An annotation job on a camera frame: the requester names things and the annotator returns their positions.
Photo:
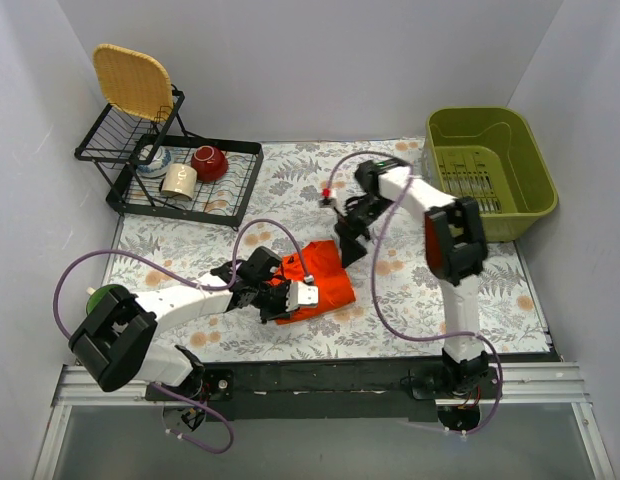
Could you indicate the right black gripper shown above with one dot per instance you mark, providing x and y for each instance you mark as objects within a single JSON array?
[{"x": 355, "y": 226}]

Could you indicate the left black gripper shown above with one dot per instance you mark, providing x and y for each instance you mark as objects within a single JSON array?
[{"x": 276, "y": 302}]

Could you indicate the orange t shirt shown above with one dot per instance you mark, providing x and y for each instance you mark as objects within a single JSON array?
[{"x": 332, "y": 280}]

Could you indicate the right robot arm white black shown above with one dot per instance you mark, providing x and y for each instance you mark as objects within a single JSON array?
[{"x": 455, "y": 251}]

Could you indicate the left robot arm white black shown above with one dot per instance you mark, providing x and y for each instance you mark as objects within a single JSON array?
[{"x": 116, "y": 342}]

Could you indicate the dark red bowl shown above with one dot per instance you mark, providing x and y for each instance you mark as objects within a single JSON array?
[{"x": 210, "y": 163}]

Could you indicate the cream ceramic mug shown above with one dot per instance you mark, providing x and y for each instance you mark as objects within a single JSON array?
[{"x": 179, "y": 182}]

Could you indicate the olive green plastic tub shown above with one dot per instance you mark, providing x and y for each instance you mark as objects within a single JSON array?
[{"x": 490, "y": 154}]

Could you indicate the green cup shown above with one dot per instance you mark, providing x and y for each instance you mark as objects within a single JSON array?
[{"x": 96, "y": 295}]

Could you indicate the blue white patterned bowl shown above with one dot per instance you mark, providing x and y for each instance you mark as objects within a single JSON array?
[{"x": 158, "y": 166}]

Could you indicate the woven yellow rattan tray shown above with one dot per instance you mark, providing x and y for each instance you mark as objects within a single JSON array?
[{"x": 133, "y": 82}]

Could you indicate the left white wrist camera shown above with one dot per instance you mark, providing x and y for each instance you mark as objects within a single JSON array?
[{"x": 301, "y": 295}]

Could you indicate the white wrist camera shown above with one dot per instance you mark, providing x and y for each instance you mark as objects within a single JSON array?
[
  {"x": 328, "y": 199},
  {"x": 301, "y": 295}
]

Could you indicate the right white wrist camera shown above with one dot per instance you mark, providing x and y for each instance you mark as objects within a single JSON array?
[{"x": 328, "y": 199}]

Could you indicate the black mounting base plate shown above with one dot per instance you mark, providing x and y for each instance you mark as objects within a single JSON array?
[{"x": 400, "y": 387}]

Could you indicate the black wire dish rack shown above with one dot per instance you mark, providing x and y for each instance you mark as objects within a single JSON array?
[{"x": 118, "y": 142}]

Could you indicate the aluminium rail frame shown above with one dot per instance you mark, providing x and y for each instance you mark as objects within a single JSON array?
[{"x": 523, "y": 383}]

